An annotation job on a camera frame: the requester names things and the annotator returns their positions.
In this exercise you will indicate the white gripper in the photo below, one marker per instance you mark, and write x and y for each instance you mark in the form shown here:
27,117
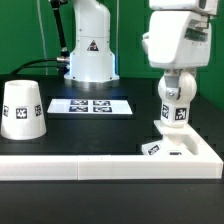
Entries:
175,42

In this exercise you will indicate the white lamp bulb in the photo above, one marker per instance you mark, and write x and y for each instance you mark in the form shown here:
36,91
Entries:
175,113

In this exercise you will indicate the white lamp base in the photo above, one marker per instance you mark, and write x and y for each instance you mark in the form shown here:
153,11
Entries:
176,141

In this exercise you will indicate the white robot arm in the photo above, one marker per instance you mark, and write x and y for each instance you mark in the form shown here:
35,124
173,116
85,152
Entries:
92,60

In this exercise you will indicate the white lamp shade cone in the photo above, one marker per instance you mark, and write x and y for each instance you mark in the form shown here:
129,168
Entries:
22,112

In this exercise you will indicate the white L-shaped fence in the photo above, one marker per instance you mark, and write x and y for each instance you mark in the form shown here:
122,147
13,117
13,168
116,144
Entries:
206,164

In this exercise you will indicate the white marker tag sheet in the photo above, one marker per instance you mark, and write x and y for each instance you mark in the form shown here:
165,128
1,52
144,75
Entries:
87,106

